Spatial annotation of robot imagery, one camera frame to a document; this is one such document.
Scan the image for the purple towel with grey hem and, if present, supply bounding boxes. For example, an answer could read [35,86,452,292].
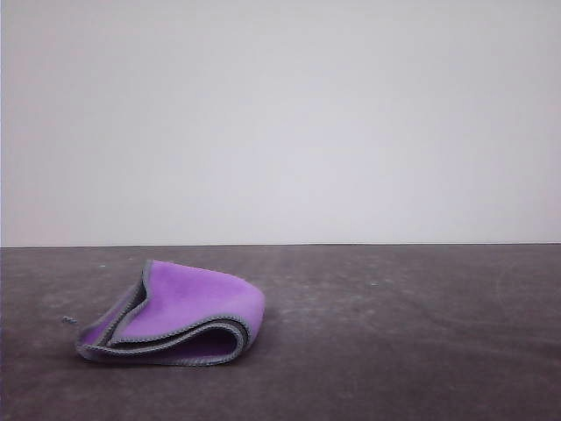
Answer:
[60,258,267,367]

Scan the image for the grey table cloth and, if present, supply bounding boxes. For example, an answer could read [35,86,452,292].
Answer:
[0,244,561,421]

